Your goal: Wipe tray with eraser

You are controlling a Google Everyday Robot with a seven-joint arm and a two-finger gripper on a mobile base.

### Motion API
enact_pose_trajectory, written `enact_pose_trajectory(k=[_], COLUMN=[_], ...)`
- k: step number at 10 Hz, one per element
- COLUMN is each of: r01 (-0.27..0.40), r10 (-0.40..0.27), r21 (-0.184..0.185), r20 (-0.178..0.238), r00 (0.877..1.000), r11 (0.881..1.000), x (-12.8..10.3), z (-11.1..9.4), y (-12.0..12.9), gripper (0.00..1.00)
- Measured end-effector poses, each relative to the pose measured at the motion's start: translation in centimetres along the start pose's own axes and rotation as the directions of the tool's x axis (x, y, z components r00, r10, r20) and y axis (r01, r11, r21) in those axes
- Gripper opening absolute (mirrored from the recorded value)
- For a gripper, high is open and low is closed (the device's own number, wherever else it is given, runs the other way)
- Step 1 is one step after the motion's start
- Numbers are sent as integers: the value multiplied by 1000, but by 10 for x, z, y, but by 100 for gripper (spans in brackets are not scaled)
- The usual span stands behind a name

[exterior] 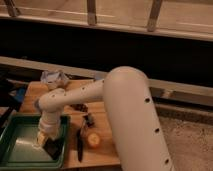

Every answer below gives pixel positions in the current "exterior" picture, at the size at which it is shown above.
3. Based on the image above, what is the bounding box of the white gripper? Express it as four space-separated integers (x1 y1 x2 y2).
37 115 60 147

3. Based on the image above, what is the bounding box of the black eraser block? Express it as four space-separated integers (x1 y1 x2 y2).
43 139 64 160

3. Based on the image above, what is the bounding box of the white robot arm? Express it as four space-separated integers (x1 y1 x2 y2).
36 66 175 171

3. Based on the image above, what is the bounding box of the green plastic tray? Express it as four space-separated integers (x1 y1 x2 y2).
0 114 70 171

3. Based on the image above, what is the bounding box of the small dark toy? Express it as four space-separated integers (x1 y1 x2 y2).
84 113 94 127

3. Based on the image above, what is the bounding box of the crumpled white cloth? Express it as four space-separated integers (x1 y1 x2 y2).
40 70 69 90

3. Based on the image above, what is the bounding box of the wooden cutting board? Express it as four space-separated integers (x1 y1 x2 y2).
18 79 121 170

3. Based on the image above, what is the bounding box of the orange round fruit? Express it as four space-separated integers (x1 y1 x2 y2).
87 133 101 148

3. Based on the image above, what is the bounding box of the black handled knife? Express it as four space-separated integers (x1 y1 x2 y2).
76 121 86 162

